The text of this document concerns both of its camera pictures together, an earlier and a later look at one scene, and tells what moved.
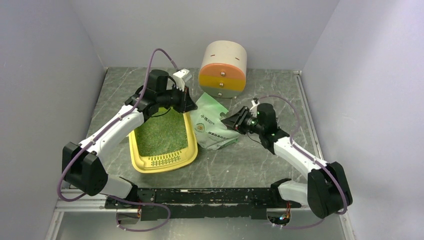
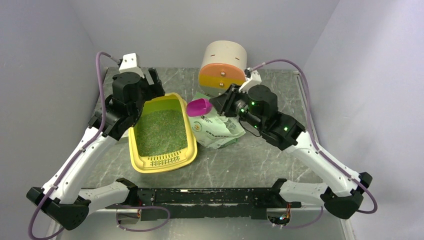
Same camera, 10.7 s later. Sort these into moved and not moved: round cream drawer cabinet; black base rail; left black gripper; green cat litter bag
Moved: left black gripper; green cat litter bag
Not moved: round cream drawer cabinet; black base rail
